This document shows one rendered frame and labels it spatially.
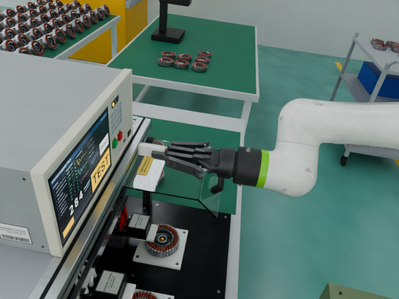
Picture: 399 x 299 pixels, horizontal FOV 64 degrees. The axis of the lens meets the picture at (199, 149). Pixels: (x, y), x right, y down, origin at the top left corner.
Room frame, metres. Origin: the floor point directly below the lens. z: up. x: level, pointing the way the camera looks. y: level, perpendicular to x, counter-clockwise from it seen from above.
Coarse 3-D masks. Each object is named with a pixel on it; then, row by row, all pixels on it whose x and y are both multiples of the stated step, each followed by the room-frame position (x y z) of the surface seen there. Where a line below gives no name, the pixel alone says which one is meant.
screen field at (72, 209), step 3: (81, 189) 0.46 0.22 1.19; (81, 192) 0.46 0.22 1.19; (78, 195) 0.44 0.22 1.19; (81, 195) 0.45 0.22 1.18; (75, 198) 0.43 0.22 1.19; (78, 198) 0.44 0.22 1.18; (81, 198) 0.45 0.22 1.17; (75, 201) 0.43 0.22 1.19; (78, 201) 0.44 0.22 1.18; (72, 204) 0.42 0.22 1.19; (75, 204) 0.43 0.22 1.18; (78, 204) 0.44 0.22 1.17; (69, 207) 0.41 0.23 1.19; (72, 207) 0.42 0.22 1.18; (75, 207) 0.43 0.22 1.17; (69, 210) 0.41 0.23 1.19; (72, 210) 0.41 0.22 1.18; (69, 213) 0.40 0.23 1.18; (72, 213) 0.41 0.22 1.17; (69, 216) 0.40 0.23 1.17
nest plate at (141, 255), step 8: (152, 224) 0.74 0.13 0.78; (184, 232) 0.73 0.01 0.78; (168, 240) 0.69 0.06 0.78; (184, 240) 0.70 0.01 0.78; (144, 248) 0.64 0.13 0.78; (184, 248) 0.66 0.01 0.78; (136, 256) 0.61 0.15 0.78; (144, 256) 0.61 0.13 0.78; (152, 256) 0.62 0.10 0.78; (176, 256) 0.63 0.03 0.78; (152, 264) 0.60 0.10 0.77; (160, 264) 0.59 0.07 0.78; (168, 264) 0.60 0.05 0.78; (176, 264) 0.60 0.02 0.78
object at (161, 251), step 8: (160, 224) 0.72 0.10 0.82; (160, 232) 0.70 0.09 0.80; (168, 232) 0.70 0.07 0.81; (176, 232) 0.70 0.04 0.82; (176, 240) 0.66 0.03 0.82; (152, 248) 0.63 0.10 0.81; (160, 248) 0.63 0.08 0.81; (168, 248) 0.63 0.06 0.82; (176, 248) 0.64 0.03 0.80; (160, 256) 0.61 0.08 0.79; (168, 256) 0.62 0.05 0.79
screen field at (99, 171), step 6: (108, 150) 0.60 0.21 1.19; (108, 156) 0.60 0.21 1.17; (102, 162) 0.56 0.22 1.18; (108, 162) 0.60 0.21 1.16; (96, 168) 0.53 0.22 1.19; (102, 168) 0.56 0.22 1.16; (96, 174) 0.53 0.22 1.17; (102, 174) 0.56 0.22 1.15; (96, 180) 0.53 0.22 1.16; (96, 186) 0.52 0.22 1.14
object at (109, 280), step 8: (80, 272) 0.46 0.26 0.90; (96, 272) 0.47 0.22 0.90; (104, 272) 0.46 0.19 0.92; (112, 272) 0.46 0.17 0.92; (120, 272) 0.46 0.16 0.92; (96, 280) 0.45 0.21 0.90; (104, 280) 0.44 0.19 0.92; (112, 280) 0.44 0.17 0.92; (120, 280) 0.44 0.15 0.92; (72, 288) 0.42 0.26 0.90; (88, 288) 0.42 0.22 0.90; (96, 288) 0.41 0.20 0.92; (104, 288) 0.41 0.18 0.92; (112, 288) 0.42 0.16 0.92; (120, 288) 0.42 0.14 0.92; (128, 288) 0.45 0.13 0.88; (88, 296) 0.40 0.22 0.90; (96, 296) 0.40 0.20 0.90; (104, 296) 0.40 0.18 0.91; (112, 296) 0.40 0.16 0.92; (120, 296) 0.41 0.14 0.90; (128, 296) 0.43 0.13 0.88
